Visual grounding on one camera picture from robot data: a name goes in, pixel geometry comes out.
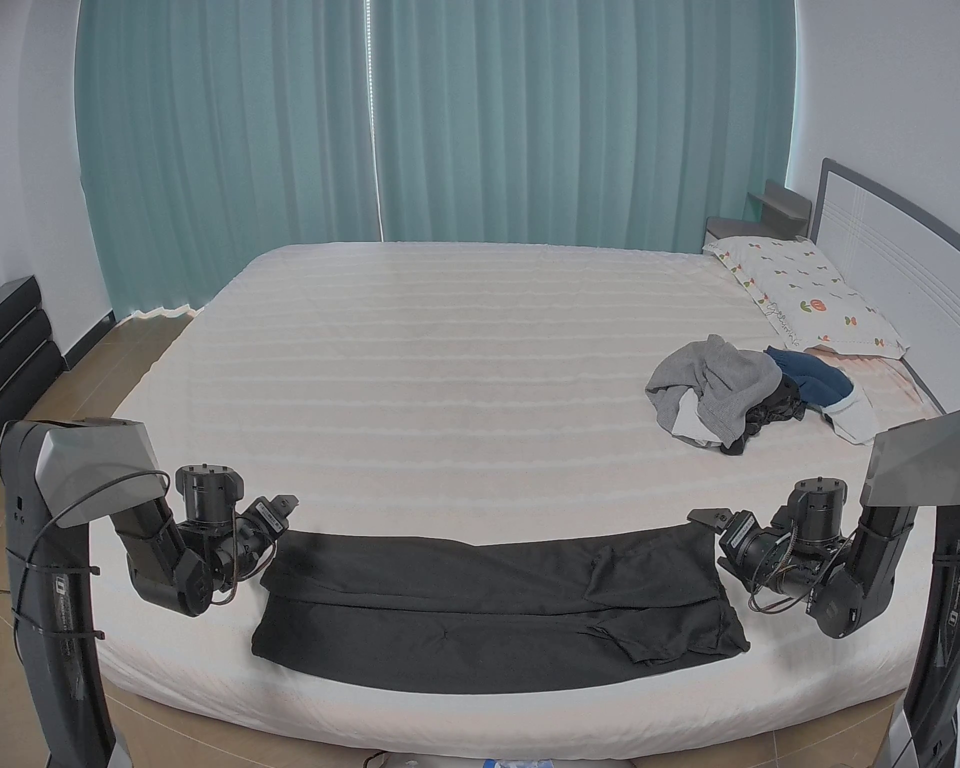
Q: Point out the bed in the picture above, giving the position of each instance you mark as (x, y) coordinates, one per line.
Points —
(450, 337)

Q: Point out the black chest of drawers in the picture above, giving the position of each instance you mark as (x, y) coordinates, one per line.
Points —
(22, 352)

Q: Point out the white printed pillow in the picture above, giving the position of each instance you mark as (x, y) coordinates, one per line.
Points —
(806, 289)

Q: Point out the grey bedside table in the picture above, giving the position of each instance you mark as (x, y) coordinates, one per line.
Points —
(787, 208)

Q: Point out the black T-shirt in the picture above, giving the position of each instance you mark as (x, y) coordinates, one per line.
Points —
(450, 600)

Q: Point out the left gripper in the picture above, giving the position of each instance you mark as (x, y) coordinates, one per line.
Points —
(261, 529)

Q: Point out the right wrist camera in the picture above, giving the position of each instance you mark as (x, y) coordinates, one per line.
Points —
(784, 517)

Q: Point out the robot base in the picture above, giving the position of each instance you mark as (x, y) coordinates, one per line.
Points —
(517, 764)

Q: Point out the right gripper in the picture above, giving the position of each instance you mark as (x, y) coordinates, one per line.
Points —
(746, 547)

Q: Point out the blue-green curtain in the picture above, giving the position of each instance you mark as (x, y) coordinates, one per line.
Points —
(585, 112)
(225, 150)

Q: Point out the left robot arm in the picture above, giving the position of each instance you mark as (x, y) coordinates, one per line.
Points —
(90, 450)

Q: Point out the pile of clothes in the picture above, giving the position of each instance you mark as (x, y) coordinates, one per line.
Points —
(735, 375)

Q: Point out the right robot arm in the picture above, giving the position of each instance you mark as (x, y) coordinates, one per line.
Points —
(915, 457)

